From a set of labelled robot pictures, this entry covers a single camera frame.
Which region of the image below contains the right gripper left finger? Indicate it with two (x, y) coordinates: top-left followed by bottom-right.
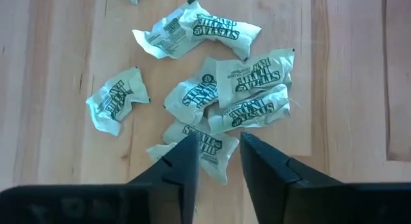
(128, 132), (200, 224)

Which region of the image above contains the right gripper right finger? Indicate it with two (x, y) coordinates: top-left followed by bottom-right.
(240, 131), (343, 224)

